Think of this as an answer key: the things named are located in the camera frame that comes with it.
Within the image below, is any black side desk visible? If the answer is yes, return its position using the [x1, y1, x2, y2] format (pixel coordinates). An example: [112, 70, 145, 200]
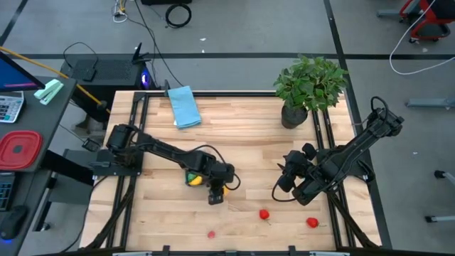
[0, 76, 95, 256]

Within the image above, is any black power adapter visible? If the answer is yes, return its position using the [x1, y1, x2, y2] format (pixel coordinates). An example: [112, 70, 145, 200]
[80, 58, 98, 82]

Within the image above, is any grey metal chair leg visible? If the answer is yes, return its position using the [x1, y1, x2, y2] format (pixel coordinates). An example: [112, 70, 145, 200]
[406, 97, 455, 110]
[424, 214, 455, 224]
[434, 169, 455, 186]

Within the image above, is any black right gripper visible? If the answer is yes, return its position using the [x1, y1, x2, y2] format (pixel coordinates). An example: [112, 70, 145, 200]
[276, 143, 318, 179]

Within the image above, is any small black controller box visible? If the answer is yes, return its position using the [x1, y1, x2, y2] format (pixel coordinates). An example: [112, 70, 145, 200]
[82, 137, 102, 153]

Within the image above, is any red and black chair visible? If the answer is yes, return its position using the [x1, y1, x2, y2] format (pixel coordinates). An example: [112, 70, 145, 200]
[400, 0, 455, 43]

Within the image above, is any light blue folded cloth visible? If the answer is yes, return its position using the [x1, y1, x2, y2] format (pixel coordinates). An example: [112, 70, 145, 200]
[166, 85, 203, 129]

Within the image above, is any coiled black cable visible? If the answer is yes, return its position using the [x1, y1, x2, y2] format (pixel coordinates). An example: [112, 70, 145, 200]
[164, 3, 193, 29]

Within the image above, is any black wifi antenna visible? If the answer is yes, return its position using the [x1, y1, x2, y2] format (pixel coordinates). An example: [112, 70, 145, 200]
[132, 42, 151, 65]

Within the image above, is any black keyboard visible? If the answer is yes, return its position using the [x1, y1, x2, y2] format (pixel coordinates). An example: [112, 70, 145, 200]
[0, 172, 17, 213]

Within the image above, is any red container lid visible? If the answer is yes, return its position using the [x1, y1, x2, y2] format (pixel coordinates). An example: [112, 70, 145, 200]
[0, 129, 44, 171]

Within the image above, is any blue-grey plastic bin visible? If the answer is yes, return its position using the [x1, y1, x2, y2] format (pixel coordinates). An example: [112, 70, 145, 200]
[184, 170, 232, 199]

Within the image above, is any black computer mouse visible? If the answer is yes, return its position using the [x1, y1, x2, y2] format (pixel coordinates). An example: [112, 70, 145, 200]
[0, 205, 28, 240]

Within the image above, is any black computer tower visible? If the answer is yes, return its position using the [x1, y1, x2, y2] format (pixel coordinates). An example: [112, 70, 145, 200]
[58, 56, 154, 107]

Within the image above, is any green potted plant black pot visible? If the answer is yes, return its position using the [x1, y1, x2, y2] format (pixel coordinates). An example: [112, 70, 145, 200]
[272, 53, 350, 130]

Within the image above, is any computer monitor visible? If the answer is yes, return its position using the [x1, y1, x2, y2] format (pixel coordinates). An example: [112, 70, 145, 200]
[0, 51, 46, 92]

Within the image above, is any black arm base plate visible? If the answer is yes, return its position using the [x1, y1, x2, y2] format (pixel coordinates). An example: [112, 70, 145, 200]
[92, 148, 144, 177]

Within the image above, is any red toy strawberry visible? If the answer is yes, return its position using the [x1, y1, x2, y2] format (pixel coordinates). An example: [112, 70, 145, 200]
[258, 208, 272, 226]
[306, 217, 326, 229]

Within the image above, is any mint green stapler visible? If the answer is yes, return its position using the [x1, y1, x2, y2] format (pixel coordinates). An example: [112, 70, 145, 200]
[33, 78, 65, 106]

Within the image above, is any white floor cable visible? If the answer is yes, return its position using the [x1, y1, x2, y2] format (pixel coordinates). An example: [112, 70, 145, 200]
[388, 0, 455, 76]

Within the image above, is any black aluminium table frame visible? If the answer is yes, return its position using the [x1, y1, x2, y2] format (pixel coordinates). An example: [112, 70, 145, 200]
[85, 90, 383, 250]

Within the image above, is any yellow floor hose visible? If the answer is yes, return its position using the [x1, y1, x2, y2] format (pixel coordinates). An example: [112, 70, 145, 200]
[0, 46, 112, 115]

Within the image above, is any grey desk calculator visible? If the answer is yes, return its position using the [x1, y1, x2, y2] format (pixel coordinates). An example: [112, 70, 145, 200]
[0, 91, 25, 124]

